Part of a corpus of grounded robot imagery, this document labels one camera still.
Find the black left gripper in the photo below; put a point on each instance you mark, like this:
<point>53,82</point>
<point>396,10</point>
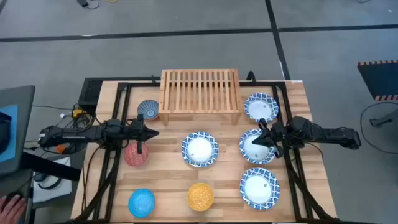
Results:
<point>136,132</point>

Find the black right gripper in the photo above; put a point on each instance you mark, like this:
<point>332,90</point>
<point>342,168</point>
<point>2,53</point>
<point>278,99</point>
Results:
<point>281,135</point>

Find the blue-white patterned plate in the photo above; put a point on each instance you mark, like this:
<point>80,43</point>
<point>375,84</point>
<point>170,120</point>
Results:
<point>200,148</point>
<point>259,188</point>
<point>255,152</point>
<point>259,107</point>

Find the bowl grey-blue inside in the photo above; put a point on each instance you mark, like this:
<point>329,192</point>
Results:
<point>147,108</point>

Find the bowl red inside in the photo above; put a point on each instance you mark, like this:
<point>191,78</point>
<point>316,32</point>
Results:
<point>132,157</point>

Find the bowl light-blue inside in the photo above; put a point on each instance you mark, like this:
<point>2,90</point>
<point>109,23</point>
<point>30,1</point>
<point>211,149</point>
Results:
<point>141,203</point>

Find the bowl yellow inside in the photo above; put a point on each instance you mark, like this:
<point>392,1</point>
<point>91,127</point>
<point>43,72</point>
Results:
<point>200,196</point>

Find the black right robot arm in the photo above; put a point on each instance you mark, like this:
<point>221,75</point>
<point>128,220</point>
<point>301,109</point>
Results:
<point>326,133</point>

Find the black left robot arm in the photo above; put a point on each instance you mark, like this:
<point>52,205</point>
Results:
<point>77,134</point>

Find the wooden slatted shelf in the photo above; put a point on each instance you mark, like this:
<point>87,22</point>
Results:
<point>199,93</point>

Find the black clamp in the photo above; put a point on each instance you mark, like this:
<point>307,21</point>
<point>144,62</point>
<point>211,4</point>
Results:
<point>251,76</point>

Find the black perforated box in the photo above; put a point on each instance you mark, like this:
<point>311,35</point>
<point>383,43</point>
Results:
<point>90,93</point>

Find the yellow connector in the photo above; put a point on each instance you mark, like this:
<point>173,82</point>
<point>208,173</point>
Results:
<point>77,112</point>

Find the orange plug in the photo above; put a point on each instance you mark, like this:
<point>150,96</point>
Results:
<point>60,149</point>

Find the white paper sheet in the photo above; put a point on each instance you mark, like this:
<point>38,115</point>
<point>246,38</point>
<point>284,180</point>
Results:
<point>66,189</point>

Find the grey stand base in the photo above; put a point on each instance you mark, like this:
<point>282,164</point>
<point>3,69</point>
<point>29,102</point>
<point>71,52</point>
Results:
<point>382,119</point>

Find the black mat with orange stripes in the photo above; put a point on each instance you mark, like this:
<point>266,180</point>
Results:
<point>377,79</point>

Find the black power adapter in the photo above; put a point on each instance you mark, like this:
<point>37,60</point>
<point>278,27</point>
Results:
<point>82,3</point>

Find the person's hand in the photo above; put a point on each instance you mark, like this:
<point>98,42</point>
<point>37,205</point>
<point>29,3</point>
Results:
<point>11,210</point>

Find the black metal table frame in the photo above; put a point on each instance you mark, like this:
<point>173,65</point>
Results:
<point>140,84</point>

